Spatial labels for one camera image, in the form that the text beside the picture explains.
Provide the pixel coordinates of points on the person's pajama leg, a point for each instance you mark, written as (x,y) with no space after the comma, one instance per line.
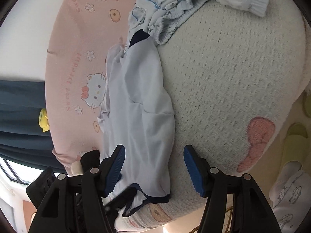
(289,194)

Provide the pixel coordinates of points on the white shirt with navy trim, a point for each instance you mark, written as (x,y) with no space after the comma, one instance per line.
(136,102)

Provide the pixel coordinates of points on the pink and cream printed blanket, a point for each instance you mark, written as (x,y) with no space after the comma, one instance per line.
(218,77)

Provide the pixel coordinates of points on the cream folded garment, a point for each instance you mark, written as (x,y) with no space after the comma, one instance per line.
(75,168)

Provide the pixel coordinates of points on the black folded garment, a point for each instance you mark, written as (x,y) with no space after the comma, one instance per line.
(90,160)

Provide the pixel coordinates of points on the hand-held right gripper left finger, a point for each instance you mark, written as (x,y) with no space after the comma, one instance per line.
(114,170)

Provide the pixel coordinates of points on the window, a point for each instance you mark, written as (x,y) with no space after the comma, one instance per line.
(14,172)

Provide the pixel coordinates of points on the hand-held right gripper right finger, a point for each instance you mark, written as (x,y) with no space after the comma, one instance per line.
(194,170)

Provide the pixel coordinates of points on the white cartoon print pajamas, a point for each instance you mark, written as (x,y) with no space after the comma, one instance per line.
(170,2)

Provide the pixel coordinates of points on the dark blue curtain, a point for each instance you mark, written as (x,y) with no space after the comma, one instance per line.
(21,102)

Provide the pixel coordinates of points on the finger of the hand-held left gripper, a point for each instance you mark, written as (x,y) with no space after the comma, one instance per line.
(121,199)

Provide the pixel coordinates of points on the yellow plush clip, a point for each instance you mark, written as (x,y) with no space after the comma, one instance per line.
(43,121)

